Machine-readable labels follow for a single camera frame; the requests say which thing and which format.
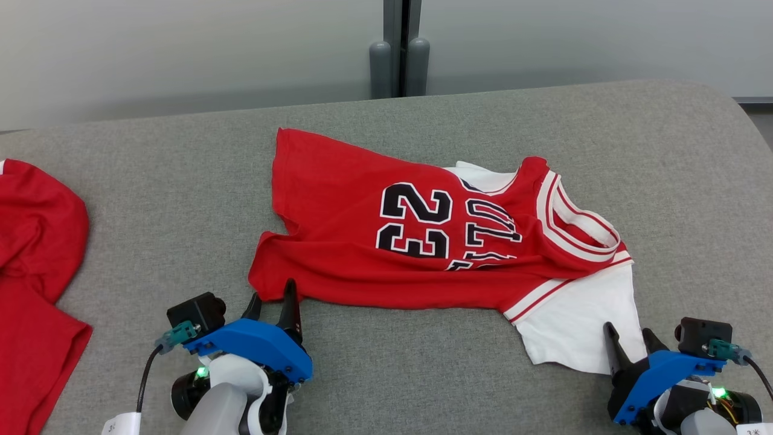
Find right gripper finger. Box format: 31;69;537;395
603;322;634;377
641;328;670;358

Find right black cable teal plug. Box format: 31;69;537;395
708;338;773;401

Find red basketball jersey white sleeves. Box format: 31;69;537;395
248;127;648;375

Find red shorts with white stripe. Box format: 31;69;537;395
0;158;93;435

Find left black cable teal plug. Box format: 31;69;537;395
136;321;200;415

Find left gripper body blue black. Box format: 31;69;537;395
183;318;314;433

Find grey partition post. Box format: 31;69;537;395
370;0;431;100

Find white tag on left cable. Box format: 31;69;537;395
101;412;143;435

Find black cable teal plug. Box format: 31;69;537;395
708;338;773;401
136;321;200;415

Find grey fabric sofa cushion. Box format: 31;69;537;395
0;80;773;435

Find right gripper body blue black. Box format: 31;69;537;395
607;350;726;427

